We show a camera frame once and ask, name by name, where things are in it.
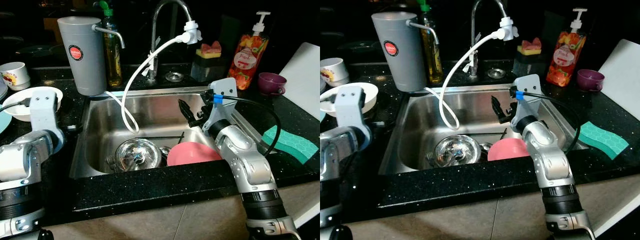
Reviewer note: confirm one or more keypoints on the red yellow sponge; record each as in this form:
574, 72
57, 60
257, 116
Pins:
209, 49
530, 46

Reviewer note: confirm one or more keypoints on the black sponge holder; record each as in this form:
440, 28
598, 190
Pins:
207, 70
527, 65

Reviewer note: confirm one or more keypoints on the white cutting board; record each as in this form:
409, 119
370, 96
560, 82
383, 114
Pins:
622, 75
302, 80

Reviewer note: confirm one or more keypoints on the steel fork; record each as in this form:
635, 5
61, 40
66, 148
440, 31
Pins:
111, 162
430, 159

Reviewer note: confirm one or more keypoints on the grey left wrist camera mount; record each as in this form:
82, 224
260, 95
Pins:
44, 112
351, 107

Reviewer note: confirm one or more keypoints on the round chrome counter hole cover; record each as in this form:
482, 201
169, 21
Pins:
496, 73
174, 76

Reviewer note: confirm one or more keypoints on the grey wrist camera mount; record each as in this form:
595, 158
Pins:
530, 87
44, 112
351, 107
225, 92

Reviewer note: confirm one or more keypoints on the white printed mug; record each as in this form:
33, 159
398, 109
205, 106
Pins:
332, 71
14, 75

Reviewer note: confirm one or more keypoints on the purple cup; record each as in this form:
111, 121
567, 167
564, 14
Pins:
589, 80
270, 84

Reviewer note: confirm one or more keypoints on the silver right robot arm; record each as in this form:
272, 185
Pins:
250, 170
555, 165

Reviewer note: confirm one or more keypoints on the oil bottle green cap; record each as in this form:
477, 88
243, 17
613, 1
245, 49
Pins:
432, 60
114, 65

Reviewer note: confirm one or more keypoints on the stainless steel sink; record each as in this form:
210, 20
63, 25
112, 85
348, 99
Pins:
150, 112
470, 107

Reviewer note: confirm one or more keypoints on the green wavy sponge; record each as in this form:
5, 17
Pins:
292, 145
605, 140

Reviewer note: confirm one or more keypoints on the white tape strip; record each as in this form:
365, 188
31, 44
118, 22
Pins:
148, 70
470, 62

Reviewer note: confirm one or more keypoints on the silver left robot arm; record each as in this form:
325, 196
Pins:
20, 165
337, 160

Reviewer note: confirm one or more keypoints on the pink plate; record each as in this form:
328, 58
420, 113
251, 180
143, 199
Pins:
192, 155
507, 150

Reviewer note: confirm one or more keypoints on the orange dish soap pump bottle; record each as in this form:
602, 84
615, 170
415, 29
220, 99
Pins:
566, 55
248, 55

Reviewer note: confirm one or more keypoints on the white faucet diverter adapter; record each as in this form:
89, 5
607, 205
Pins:
507, 27
191, 31

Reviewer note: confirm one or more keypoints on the chrome gooseneck faucet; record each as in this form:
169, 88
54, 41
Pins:
153, 45
473, 40

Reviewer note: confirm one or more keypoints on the white bowl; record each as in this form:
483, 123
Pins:
17, 100
373, 99

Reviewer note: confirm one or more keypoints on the black chopstick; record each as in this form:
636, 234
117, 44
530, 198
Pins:
492, 134
180, 137
504, 134
155, 138

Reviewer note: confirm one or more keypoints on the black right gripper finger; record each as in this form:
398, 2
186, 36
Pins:
192, 121
185, 106
502, 117
497, 103

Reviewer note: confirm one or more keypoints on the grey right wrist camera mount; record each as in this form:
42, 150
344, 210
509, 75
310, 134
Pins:
530, 87
225, 92

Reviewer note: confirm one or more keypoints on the grey water filter canister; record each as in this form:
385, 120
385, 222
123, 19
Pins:
82, 60
397, 55

